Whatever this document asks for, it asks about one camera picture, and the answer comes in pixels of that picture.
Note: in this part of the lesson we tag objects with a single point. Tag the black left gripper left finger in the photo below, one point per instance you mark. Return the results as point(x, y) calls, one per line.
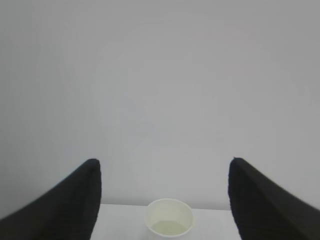
point(68, 211)

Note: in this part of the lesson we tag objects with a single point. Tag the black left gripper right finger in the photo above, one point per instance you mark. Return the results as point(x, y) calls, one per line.
point(262, 210)

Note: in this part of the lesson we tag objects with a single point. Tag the white paper coffee cup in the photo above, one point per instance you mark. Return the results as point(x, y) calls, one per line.
point(169, 219)

